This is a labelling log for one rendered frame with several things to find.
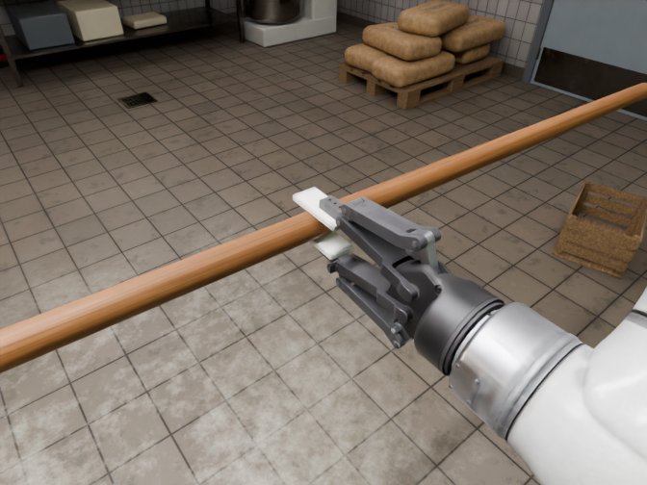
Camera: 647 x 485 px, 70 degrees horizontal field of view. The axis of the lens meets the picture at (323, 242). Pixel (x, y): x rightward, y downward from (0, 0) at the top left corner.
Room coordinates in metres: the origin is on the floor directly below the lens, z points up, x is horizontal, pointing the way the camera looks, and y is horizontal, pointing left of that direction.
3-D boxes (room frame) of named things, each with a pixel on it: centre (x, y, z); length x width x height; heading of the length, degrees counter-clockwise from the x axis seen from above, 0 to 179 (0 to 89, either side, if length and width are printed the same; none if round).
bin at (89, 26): (4.52, 2.13, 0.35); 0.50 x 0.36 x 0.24; 40
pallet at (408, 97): (4.08, -0.83, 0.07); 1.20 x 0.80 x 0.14; 129
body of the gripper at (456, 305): (0.27, -0.10, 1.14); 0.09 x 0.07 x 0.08; 39
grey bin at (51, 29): (4.26, 2.46, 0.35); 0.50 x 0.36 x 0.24; 39
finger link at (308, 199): (0.40, 0.00, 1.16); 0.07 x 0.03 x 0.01; 39
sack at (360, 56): (4.04, -0.48, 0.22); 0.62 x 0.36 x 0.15; 134
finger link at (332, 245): (0.39, 0.00, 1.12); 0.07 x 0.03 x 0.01; 39
